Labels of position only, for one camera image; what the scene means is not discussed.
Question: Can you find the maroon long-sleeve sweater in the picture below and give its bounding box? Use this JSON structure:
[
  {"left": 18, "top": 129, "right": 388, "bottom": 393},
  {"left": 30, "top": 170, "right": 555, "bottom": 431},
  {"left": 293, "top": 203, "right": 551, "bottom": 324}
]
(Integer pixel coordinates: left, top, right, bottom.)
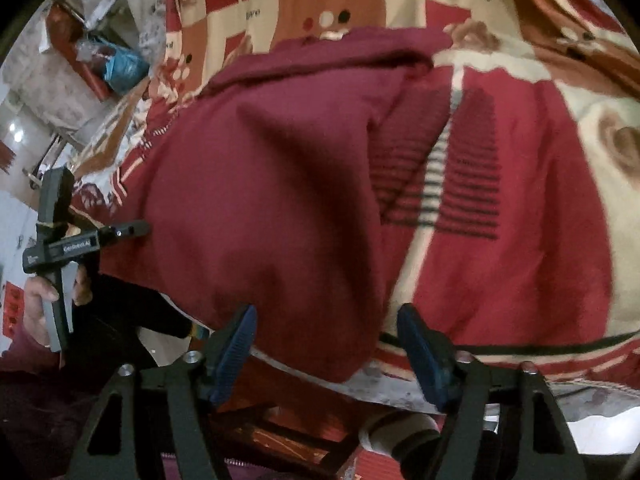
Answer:
[{"left": 101, "top": 27, "right": 451, "bottom": 382}]

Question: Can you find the person's left hand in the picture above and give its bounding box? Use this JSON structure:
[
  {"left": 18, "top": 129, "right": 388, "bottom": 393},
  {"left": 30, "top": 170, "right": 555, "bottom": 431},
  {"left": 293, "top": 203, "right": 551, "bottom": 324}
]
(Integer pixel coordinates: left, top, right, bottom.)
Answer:
[{"left": 23, "top": 266, "right": 92, "bottom": 347}]

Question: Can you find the brown white checkered blanket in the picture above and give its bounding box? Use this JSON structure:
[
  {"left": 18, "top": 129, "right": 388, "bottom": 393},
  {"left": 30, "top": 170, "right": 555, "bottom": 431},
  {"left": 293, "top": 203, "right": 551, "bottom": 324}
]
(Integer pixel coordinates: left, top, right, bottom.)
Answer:
[{"left": 70, "top": 77, "right": 150, "bottom": 181}]

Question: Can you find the blue plastic bag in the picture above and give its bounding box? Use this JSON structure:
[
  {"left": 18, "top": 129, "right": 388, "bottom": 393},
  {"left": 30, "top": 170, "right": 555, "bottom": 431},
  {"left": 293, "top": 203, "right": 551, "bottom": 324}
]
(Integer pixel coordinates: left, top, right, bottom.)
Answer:
[{"left": 103, "top": 42, "right": 150, "bottom": 96}]

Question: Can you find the red cream patchwork blanket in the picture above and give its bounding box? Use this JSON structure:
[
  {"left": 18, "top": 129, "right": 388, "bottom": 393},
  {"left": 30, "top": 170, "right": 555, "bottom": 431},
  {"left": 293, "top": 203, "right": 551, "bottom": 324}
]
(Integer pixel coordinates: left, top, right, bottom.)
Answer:
[{"left": 72, "top": 0, "right": 639, "bottom": 388}]

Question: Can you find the red wooden chair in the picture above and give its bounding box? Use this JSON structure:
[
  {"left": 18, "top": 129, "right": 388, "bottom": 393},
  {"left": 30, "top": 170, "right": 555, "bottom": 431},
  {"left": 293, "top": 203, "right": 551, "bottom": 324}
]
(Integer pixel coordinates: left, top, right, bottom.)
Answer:
[{"left": 46, "top": 2, "right": 113, "bottom": 102}]

